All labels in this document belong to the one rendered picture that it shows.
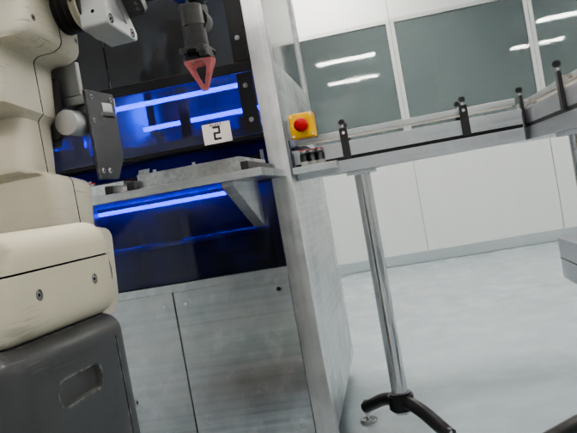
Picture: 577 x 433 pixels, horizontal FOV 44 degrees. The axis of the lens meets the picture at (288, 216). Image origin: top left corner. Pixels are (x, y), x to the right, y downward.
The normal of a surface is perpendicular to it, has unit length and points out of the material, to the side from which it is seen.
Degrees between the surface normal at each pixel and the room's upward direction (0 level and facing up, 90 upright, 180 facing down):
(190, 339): 90
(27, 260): 90
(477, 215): 90
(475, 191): 90
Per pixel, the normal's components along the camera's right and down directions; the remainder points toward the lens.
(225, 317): -0.14, 0.05
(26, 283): 0.95, -0.16
